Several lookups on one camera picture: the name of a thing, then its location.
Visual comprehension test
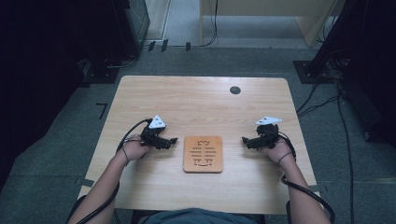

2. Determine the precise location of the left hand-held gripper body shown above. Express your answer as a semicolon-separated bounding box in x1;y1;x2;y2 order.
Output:
139;114;167;150

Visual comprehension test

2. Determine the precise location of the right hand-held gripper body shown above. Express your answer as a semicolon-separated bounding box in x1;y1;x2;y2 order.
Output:
255;116;284;150

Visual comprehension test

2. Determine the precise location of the wooden coaster with cutout pattern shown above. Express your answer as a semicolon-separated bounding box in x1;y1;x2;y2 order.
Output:
182;135;224;175

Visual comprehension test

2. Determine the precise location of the person's right hand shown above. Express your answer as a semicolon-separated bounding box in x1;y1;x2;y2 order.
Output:
261;137;296;166

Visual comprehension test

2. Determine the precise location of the person's left hand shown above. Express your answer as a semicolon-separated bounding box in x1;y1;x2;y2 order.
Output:
122;135;154;163

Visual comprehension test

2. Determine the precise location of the black band on right wrist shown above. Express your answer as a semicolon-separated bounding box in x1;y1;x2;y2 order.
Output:
276;151;295;165

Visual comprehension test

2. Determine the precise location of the black band on wrist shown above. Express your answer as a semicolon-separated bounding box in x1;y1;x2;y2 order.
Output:
276;151;295;165
120;146;131;163

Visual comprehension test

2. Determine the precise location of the black band on left wrist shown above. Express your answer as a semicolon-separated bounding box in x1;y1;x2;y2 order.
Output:
120;146;131;163

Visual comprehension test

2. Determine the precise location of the black tape corner mark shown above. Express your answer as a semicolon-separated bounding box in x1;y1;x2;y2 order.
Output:
95;102;108;120

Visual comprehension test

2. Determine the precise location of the dark tape patch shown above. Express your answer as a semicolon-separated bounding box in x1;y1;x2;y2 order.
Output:
74;177;95;189
308;184;329;193

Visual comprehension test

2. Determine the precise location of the person's grey-blue clothing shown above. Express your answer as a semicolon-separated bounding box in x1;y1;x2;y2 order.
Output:
145;207;260;224

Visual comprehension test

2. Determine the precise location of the dark glass-fronted cabinet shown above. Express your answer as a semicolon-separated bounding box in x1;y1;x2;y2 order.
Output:
111;0;151;61

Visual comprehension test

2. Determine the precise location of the black equipment rack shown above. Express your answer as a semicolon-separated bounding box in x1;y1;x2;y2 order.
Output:
311;0;396;147

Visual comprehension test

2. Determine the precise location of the light wooden desk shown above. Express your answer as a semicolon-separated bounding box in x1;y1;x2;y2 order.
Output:
199;0;347;49

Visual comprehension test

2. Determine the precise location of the dark curtain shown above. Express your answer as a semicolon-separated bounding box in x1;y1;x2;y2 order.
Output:
0;0;116;190

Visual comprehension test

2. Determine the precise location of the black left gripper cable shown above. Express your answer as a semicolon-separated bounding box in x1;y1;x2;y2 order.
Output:
76;118;154;224

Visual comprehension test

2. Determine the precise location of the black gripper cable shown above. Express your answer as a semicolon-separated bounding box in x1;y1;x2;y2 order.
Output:
276;130;336;224
76;118;154;224

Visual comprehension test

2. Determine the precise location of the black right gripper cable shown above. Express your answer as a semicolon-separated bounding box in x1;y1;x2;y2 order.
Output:
276;130;336;224

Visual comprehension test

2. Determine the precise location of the black stand base plate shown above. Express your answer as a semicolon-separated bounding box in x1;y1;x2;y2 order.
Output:
83;61;120;85
292;59;336;85

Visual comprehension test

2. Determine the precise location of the long black floor cable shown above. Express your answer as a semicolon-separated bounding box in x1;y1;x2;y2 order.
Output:
336;90;356;224

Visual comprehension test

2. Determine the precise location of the black hanging cable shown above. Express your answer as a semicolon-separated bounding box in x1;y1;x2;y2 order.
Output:
201;0;219;49

